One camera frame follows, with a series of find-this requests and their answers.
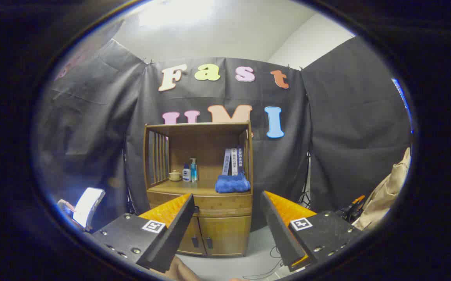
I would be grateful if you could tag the wooden cabinet door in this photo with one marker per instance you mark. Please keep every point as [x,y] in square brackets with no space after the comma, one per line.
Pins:
[227,236]
[192,238]

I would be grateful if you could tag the small lidded ceramic teacup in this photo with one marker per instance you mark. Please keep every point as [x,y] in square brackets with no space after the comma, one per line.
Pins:
[175,176]

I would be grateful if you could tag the wooden cabinet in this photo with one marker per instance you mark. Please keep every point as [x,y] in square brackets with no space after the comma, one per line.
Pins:
[206,136]

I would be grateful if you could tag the beige garment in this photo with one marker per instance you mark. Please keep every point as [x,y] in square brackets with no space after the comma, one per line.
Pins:
[385,195]

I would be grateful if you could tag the person's leg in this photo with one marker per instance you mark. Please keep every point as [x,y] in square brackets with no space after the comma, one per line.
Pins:
[178,271]

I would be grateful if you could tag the blue pump bottle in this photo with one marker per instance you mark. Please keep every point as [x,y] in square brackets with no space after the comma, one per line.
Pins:
[194,171]

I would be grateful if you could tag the dark blue spine book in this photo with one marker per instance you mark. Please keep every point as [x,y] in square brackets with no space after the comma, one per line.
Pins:
[240,158]

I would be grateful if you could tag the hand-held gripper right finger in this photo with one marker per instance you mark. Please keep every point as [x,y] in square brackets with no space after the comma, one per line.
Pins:
[280,234]

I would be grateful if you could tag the folded blue towel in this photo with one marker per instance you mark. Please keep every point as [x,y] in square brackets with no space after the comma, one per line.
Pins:
[231,184]

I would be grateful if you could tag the black light stand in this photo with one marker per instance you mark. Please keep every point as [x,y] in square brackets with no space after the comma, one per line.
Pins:
[306,183]

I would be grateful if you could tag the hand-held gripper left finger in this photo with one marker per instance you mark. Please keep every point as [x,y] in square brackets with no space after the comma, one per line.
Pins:
[173,234]

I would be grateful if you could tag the wooden countertop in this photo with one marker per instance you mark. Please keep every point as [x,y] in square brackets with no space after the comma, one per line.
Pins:
[198,188]

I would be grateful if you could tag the white lotion bottle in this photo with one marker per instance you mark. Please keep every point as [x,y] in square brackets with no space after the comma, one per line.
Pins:
[186,175]

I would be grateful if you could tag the black orange tool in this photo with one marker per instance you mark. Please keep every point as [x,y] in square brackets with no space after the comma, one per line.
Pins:
[351,210]

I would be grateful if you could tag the black backdrop cloth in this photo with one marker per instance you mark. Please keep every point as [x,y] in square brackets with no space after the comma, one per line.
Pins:
[342,136]

